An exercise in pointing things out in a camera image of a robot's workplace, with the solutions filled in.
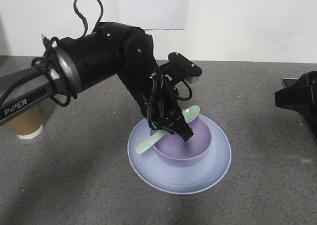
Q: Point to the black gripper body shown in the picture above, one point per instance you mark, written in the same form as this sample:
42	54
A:
157	97

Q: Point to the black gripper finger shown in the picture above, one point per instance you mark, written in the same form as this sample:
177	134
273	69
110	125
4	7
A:
182	128

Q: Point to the pale green plastic spoon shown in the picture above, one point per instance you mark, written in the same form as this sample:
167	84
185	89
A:
189	115

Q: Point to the lilac plastic bowl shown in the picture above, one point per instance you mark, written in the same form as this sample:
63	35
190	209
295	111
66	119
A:
173	150

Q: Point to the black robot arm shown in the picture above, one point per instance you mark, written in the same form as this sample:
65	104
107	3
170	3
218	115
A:
70	66

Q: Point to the light blue round plate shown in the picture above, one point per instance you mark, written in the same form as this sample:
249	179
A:
177	179

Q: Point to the brown paper cup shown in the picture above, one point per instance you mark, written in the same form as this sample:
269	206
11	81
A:
27	125

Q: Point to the white paper sheet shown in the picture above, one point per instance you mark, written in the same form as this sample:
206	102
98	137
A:
154	14

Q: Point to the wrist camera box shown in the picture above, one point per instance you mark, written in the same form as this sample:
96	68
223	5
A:
180	68

